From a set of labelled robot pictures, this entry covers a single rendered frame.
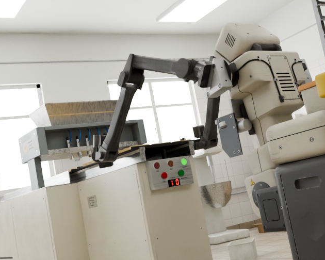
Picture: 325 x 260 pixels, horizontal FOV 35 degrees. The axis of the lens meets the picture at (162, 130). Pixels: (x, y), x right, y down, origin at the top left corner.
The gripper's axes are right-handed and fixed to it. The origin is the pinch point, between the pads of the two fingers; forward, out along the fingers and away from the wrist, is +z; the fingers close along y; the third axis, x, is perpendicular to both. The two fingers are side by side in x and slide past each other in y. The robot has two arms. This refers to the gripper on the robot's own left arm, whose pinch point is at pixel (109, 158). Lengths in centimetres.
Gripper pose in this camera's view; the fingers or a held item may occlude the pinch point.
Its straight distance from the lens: 260.1
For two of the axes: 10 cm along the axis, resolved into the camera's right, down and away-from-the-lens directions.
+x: 9.7, -2.0, -1.7
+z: 1.9, 1.0, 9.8
